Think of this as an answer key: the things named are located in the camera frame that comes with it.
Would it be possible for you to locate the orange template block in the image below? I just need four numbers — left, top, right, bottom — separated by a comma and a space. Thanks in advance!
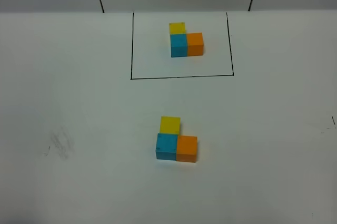
186, 33, 204, 56

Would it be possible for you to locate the yellow template block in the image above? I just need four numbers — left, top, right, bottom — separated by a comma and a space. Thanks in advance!
169, 22, 186, 35

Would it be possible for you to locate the blue template block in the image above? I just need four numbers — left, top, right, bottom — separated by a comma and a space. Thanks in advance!
170, 34, 187, 57

